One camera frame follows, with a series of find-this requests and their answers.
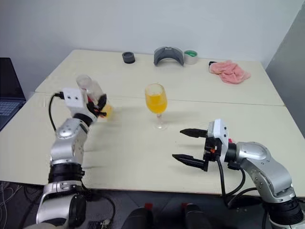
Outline dark laptop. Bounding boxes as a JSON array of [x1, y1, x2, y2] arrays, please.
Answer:
[[0, 57, 26, 131]]

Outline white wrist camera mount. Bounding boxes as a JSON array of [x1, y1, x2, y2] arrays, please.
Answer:
[[206, 118, 231, 165], [62, 87, 95, 120]]

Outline white floor cables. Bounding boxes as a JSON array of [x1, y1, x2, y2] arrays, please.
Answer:
[[0, 181, 22, 229]]

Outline small black electronics box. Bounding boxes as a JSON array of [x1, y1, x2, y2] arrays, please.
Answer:
[[88, 219, 112, 229]]

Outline pink crumpled cloth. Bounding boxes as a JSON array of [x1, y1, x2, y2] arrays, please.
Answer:
[[209, 60, 252, 84]]

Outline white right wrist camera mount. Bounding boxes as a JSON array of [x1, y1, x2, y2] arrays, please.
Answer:
[[206, 118, 231, 165]]

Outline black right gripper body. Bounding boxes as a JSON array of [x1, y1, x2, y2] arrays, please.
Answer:
[[204, 136, 223, 162]]

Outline black floor cables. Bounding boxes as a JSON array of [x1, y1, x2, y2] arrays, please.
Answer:
[[22, 186, 47, 215]]

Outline plastic bottle of orange juice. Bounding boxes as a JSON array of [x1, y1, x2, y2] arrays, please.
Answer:
[[75, 74, 114, 121]]

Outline clear wine glass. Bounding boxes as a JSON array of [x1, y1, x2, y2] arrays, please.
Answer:
[[144, 83, 169, 131]]

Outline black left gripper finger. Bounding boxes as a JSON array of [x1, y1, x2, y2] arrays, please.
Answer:
[[97, 94, 108, 109]]

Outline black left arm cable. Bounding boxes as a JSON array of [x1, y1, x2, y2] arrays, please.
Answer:
[[49, 92, 116, 224]]

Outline dark rounded shape red tab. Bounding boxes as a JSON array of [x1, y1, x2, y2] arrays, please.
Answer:
[[123, 202, 154, 229], [182, 202, 212, 229]]

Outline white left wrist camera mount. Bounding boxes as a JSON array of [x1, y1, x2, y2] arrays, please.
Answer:
[[62, 87, 95, 120]]

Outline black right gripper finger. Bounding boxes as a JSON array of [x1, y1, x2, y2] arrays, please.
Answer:
[[172, 154, 207, 172], [180, 128, 208, 138]]

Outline tape roll green core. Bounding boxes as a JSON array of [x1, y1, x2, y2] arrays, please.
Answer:
[[183, 50, 199, 65]]

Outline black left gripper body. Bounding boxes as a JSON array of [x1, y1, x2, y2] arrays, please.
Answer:
[[87, 101, 107, 119]]

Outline grey curved headband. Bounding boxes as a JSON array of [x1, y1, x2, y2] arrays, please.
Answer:
[[153, 47, 185, 67]]

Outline black round container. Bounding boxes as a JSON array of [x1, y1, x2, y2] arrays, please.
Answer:
[[122, 51, 136, 64]]

